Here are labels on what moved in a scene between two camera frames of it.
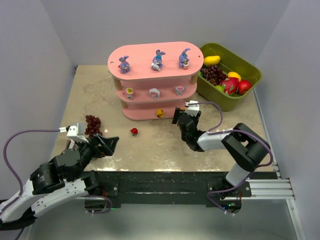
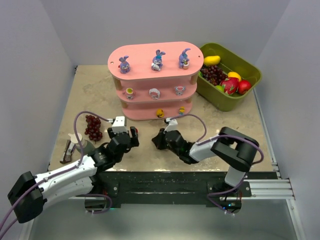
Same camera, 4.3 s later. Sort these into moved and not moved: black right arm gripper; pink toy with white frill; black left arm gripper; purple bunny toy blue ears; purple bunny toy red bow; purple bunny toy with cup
Moved: black right arm gripper; black left arm gripper
Not moved: purple bunny toy with cup; pink toy with white frill; purple bunny toy red bow; purple bunny toy blue ears
